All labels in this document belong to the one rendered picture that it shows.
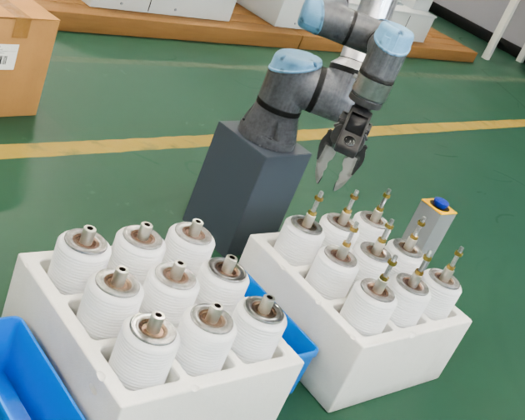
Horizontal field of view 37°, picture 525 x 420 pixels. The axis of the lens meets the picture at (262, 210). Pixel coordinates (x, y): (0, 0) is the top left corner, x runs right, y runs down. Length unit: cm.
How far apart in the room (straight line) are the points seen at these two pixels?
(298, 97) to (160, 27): 164
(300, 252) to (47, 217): 62
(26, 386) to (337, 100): 97
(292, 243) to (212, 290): 34
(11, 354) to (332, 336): 62
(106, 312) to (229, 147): 77
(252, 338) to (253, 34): 265
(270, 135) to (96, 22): 147
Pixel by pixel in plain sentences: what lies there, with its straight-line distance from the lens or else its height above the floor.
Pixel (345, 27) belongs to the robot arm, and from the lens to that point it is 165.
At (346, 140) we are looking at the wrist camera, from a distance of 155.
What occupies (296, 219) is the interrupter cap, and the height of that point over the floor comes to 25.
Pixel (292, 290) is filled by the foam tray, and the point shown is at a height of 15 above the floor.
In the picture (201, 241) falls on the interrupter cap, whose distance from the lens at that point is 150.
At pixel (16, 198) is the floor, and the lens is 196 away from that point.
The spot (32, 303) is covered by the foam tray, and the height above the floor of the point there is 13.
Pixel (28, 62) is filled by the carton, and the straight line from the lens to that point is 230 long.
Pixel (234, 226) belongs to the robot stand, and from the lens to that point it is 195.
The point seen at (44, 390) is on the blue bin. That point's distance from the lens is 135.
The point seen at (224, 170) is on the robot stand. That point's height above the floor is 20.
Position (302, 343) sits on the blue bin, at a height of 10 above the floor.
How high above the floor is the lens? 99
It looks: 25 degrees down
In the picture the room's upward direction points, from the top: 23 degrees clockwise
